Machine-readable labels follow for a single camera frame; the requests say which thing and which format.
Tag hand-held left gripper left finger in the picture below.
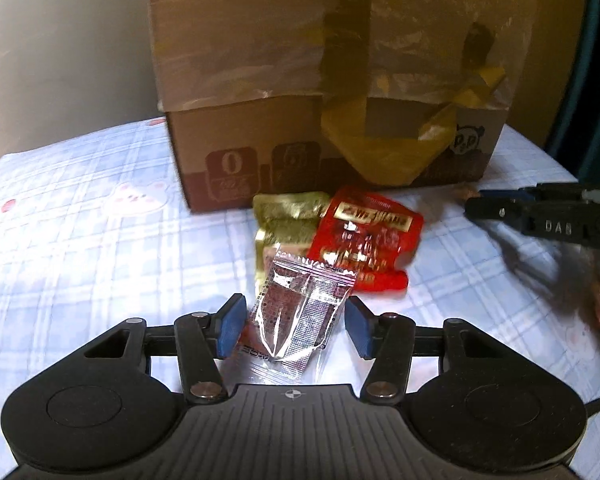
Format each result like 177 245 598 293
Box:
82 293 247 403

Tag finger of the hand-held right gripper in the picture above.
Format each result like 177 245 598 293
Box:
466 197 528 235
480 185 546 202

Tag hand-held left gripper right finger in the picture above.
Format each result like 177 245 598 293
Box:
345 296 510 403

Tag clear silver snack packet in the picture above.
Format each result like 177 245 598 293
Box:
235 245 356 373

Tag cardboard box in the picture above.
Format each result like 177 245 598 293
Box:
147 0 538 213

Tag red packet with gold label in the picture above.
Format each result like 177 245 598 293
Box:
307 185 425 293

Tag gold snack packet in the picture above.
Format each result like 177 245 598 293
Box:
252 191 331 281

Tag ochre door panel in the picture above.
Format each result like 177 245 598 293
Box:
500 0 586 161

